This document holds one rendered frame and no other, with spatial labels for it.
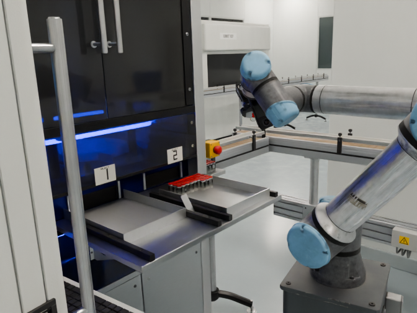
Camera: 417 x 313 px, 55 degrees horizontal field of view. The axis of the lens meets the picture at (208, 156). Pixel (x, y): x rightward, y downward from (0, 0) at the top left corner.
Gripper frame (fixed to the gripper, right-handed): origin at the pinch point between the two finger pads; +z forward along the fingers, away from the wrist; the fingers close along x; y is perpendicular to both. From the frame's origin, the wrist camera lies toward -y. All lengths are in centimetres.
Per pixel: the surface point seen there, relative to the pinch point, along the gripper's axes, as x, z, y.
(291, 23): -313, 775, 398
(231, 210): 19.5, 10.0, -24.5
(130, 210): 53, 15, -9
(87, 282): 51, -48, -31
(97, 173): 57, 6, 5
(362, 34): -102, 108, 51
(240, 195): 13.7, 28.1, -19.4
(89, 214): 66, 12, -6
